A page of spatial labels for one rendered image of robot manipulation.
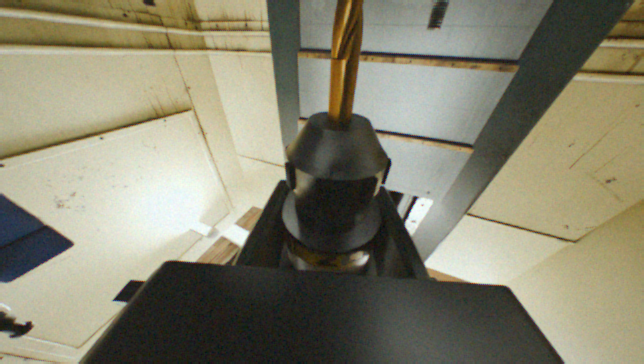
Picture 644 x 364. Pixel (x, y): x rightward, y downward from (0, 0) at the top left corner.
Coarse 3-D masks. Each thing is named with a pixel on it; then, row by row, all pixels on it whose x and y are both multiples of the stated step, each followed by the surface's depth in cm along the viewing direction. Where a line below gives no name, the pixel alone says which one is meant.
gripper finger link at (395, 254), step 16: (384, 192) 10; (384, 208) 8; (384, 224) 8; (400, 224) 7; (384, 240) 8; (400, 240) 7; (384, 256) 8; (400, 256) 6; (416, 256) 6; (384, 272) 8; (400, 272) 6; (416, 272) 6
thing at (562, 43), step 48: (288, 0) 41; (576, 0) 28; (624, 0) 26; (288, 48) 47; (528, 48) 32; (576, 48) 30; (288, 96) 55; (528, 96) 36; (288, 144) 66; (480, 144) 44; (480, 192) 50; (432, 240) 66
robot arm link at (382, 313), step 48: (144, 288) 4; (192, 288) 4; (240, 288) 4; (288, 288) 4; (336, 288) 4; (384, 288) 4; (432, 288) 4; (480, 288) 4; (144, 336) 3; (192, 336) 3; (240, 336) 3; (288, 336) 3; (336, 336) 3; (384, 336) 3; (432, 336) 3; (480, 336) 4; (528, 336) 4
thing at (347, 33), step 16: (352, 0) 4; (336, 16) 4; (352, 16) 4; (336, 32) 4; (352, 32) 4; (336, 48) 5; (352, 48) 5; (336, 64) 5; (352, 64) 5; (336, 80) 5; (352, 80) 5; (336, 96) 5; (352, 96) 5; (336, 112) 6
